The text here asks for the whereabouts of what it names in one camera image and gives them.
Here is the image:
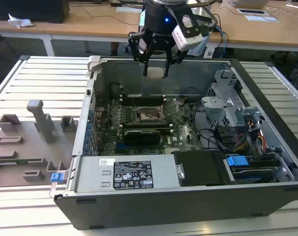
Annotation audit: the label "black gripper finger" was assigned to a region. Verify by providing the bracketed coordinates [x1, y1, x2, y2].
[128, 31, 156, 76]
[163, 44, 185, 78]

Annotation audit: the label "silver CPU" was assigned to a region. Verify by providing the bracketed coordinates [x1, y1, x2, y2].
[146, 65, 166, 80]

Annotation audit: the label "CPU socket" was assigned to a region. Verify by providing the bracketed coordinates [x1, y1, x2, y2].
[135, 106, 165, 124]

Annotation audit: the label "blue slot retainer clips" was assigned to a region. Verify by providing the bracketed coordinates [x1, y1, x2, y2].
[83, 110, 95, 153]

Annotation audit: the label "black drive cover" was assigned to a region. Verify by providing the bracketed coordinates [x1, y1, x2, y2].
[172, 150, 236, 188]

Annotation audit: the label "white keyboard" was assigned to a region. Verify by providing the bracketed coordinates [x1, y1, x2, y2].
[116, 6, 144, 13]

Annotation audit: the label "grey case latch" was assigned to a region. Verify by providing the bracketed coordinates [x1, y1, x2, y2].
[87, 55, 108, 80]

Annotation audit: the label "black RAM stick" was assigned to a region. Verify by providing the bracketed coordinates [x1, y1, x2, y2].
[122, 95, 164, 101]
[123, 122, 170, 128]

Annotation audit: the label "wooden desk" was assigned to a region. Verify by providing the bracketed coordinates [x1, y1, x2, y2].
[0, 0, 298, 58]

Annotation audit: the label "silver drive cage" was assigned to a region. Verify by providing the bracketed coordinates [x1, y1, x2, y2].
[201, 69, 266, 129]

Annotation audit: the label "green motherboard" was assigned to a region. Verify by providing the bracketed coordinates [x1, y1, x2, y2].
[94, 95, 204, 157]

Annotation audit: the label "black graphics card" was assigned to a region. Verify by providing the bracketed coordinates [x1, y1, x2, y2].
[123, 129, 162, 148]

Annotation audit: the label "silver laptop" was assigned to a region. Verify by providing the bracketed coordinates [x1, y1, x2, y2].
[227, 0, 269, 9]

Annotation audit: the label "white desk socket panel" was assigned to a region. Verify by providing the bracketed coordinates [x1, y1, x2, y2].
[237, 8, 280, 24]

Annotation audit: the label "black desktop computer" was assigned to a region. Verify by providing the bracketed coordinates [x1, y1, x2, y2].
[0, 0, 71, 24]

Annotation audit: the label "crumpled white paper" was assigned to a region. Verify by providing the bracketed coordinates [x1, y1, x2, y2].
[7, 12, 34, 29]

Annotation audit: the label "blue disk carrier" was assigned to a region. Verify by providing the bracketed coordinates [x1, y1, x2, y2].
[226, 155, 266, 184]

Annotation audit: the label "black power supply label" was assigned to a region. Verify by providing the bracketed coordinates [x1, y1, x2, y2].
[113, 160, 153, 191]

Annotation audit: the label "silver power supply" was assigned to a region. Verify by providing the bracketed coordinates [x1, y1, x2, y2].
[75, 154, 181, 194]

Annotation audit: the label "grey parts rack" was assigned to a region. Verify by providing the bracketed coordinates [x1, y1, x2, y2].
[0, 99, 80, 189]

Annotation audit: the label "black open PC case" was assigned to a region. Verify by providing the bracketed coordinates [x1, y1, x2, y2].
[49, 55, 298, 232]

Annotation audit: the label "blue release latch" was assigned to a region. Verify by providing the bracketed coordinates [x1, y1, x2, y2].
[51, 173, 66, 184]

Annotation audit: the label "green RAM stick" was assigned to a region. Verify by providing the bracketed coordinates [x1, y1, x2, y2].
[0, 158, 42, 165]

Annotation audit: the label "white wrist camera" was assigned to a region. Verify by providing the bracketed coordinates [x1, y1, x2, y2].
[171, 14, 204, 53]

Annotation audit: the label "blue cable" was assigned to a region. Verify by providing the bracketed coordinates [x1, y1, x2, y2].
[212, 24, 230, 60]

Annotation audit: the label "black internal cable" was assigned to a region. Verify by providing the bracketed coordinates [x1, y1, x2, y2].
[193, 105, 226, 152]

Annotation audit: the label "yellow red wire bundle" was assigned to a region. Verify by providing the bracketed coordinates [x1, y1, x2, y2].
[234, 118, 267, 153]

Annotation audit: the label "silver disk bay bracket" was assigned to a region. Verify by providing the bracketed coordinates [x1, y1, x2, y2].
[222, 151, 297, 185]

